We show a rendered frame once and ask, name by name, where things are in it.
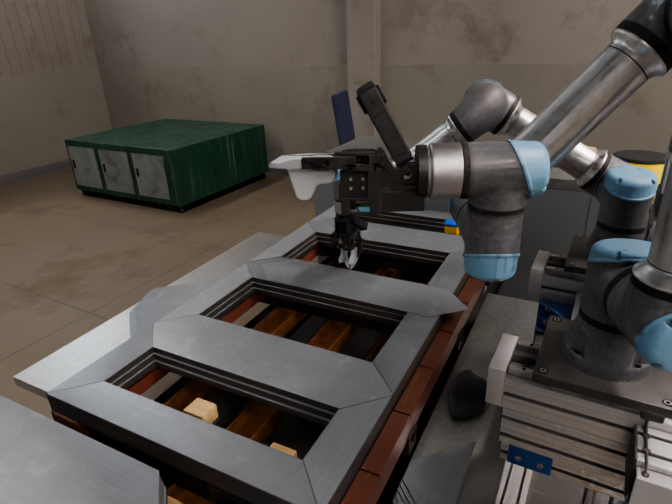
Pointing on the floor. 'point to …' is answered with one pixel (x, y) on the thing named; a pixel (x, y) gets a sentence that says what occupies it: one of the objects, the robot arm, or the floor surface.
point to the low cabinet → (169, 162)
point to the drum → (644, 160)
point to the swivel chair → (343, 117)
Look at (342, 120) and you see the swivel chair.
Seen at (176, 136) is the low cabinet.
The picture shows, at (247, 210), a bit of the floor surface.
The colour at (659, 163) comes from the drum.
